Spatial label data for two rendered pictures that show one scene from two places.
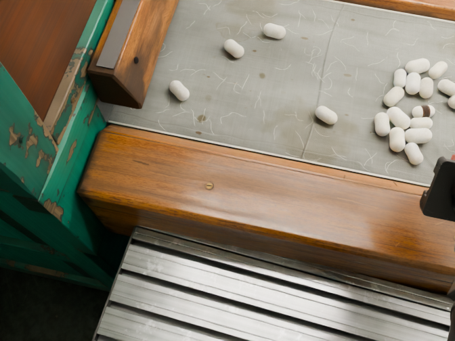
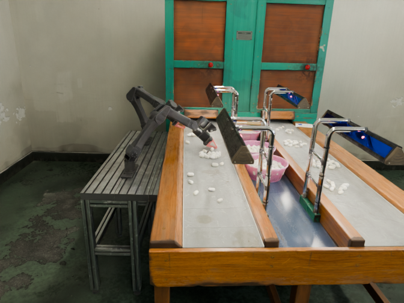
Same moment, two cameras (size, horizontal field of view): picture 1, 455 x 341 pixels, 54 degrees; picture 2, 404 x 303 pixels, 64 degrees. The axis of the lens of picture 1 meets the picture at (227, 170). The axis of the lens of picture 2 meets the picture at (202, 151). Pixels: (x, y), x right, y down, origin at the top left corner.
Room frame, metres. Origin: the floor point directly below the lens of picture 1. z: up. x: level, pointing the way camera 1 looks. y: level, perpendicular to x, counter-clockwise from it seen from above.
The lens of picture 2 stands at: (-0.17, -2.58, 1.46)
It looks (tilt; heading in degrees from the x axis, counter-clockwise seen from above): 20 degrees down; 76
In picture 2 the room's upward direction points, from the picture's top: 2 degrees clockwise
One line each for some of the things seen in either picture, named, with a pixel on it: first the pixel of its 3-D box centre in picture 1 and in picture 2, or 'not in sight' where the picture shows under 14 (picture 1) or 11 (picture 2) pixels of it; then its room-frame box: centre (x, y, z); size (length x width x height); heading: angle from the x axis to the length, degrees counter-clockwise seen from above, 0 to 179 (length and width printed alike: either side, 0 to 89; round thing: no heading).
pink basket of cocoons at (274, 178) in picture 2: not in sight; (264, 168); (0.62, -0.92, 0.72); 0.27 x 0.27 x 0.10
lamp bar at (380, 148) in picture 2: not in sight; (355, 131); (0.82, -1.38, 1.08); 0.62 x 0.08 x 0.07; 80
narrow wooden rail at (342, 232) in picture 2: not in sight; (285, 163); (0.80, -0.83, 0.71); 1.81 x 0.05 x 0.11; 80
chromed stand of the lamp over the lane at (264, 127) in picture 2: not in sight; (246, 168); (0.35, -1.30, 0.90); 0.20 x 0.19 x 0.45; 80
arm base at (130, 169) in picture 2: not in sight; (129, 165); (-0.17, -0.71, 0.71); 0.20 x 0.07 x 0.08; 77
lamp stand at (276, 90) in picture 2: not in sight; (276, 118); (0.91, -0.42, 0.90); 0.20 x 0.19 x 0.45; 80
